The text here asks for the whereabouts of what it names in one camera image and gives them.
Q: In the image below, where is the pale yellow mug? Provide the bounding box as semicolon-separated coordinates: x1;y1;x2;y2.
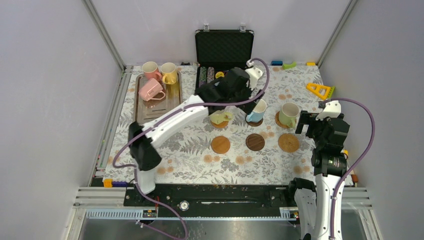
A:
209;110;233;125

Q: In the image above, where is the light blue mug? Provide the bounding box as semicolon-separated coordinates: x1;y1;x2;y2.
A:
245;99;268;123

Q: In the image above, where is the dark walnut wooden coaster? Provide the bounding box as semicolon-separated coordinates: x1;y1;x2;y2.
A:
246;118;264;127

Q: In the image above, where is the woven cork coaster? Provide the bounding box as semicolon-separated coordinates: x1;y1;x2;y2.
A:
278;133;300;153

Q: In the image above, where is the light green mug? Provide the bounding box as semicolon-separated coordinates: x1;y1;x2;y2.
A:
278;102;300;128

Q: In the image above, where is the dark brown wooden coaster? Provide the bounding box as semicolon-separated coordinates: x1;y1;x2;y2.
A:
245;133;265;152

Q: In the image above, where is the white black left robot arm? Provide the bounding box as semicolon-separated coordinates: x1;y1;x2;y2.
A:
128;67;263;206

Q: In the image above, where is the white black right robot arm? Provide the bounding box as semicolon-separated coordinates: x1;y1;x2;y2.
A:
286;110;350;240

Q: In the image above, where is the orange wooden coaster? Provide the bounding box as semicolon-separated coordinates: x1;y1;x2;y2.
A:
210;121;229;129

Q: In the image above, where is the woven rattan coaster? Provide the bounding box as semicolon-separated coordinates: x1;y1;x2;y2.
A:
274;111;290;129

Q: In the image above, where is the light brown wooden coaster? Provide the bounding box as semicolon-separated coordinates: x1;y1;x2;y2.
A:
210;136;231;154

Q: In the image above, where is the yellow triangle toy block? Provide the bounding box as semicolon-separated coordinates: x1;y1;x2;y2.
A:
305;83;336;100

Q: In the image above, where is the black poker chip case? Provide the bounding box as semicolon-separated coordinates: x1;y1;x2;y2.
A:
194;25;255;89

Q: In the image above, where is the brown wooden block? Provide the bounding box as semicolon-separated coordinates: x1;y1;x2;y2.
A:
350;173;359;184

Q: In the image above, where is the green toy block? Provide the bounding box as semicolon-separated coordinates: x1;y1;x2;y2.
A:
282;61;297;70

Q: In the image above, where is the floral table mat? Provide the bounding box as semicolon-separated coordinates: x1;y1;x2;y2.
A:
102;64;355;187

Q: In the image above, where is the pink mug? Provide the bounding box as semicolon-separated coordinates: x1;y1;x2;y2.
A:
141;61;163;82

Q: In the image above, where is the silver metal tray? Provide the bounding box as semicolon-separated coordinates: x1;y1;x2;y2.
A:
133;70;183;125

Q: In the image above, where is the dark blue toy block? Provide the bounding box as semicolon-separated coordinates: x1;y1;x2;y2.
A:
111;181;128;188

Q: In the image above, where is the orange toy block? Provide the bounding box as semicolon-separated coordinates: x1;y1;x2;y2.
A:
102;178;113;188

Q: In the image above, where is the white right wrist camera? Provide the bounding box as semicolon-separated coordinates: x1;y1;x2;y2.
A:
316;99;342;121

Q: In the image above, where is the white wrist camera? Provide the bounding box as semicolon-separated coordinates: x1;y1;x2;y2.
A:
244;59;264;90
316;99;342;121

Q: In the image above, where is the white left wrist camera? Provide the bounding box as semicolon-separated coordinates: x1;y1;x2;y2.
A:
244;59;264;90

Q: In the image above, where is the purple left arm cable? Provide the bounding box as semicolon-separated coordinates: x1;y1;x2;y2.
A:
112;57;271;240

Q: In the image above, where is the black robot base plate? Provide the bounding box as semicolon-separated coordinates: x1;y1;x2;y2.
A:
123;178;316;218

